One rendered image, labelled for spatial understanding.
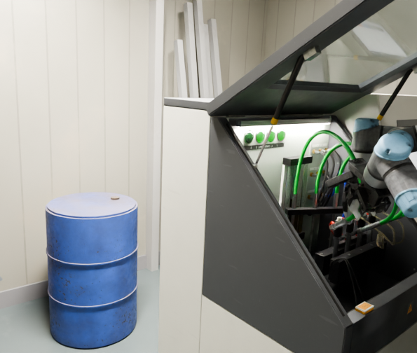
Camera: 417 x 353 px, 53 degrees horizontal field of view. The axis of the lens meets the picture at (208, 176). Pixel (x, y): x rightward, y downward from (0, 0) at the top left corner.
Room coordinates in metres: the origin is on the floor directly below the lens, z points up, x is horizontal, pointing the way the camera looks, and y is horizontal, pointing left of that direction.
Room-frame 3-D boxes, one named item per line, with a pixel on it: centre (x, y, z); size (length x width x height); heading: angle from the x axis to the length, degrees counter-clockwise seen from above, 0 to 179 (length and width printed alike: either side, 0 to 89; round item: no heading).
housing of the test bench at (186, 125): (1.98, -0.43, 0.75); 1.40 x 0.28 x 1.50; 131
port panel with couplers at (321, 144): (1.76, -0.48, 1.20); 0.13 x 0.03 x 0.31; 131
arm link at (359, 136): (1.36, -0.51, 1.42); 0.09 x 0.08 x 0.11; 67
